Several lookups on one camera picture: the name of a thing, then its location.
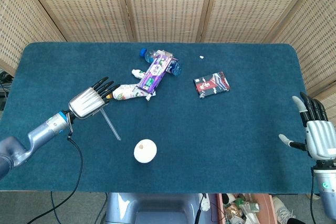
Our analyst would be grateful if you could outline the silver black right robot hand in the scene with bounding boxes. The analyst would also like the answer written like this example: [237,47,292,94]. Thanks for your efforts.
[278,92,336,161]

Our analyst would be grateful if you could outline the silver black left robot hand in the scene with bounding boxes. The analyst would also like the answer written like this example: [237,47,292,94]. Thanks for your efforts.
[68,76,121,120]

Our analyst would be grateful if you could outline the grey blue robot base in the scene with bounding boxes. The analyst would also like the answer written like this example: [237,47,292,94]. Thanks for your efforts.
[104,192,211,224]

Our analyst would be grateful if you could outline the clear plastic straw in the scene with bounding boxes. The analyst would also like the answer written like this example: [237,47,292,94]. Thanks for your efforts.
[101,110,122,141]

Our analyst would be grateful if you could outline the white plastic bottle yellow cap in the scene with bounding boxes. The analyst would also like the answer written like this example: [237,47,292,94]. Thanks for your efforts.
[111,83,156,102]

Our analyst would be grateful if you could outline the crumpled white packet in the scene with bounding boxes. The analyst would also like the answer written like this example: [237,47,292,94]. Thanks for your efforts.
[131,68,145,79]

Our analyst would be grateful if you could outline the purple carton box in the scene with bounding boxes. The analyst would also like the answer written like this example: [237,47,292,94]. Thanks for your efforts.
[135,49,180,96]

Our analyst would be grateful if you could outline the grey sneaker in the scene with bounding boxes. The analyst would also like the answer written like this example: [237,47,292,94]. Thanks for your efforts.
[271,196,296,224]

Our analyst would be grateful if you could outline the clear plastic bottle blue cap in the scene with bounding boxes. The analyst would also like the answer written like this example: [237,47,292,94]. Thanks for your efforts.
[139,48,182,77]

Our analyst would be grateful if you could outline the blue table cloth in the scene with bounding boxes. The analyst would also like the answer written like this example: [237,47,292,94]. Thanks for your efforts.
[0,41,325,195]

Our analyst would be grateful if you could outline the red bin with trash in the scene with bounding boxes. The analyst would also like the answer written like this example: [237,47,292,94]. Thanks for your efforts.
[216,194,278,224]

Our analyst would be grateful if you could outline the black red card box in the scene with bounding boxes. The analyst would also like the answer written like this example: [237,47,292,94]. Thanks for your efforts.
[193,71,232,99]

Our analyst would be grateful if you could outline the woven wooden folding screen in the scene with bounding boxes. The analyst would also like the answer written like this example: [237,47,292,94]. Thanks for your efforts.
[0,0,336,120]

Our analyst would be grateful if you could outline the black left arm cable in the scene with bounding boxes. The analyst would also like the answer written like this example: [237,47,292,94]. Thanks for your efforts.
[26,119,84,224]

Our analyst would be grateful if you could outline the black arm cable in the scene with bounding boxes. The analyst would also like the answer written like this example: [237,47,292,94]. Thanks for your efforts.
[26,119,84,224]
[309,170,318,224]

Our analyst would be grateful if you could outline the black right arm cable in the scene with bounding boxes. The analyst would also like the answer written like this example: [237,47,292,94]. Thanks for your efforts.
[309,170,318,224]

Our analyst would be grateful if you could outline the black cable bundle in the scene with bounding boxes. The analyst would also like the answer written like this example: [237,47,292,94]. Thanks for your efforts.
[0,70,14,112]

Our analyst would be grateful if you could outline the black cable white plug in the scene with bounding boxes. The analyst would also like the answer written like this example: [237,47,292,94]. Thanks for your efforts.
[196,193,211,224]

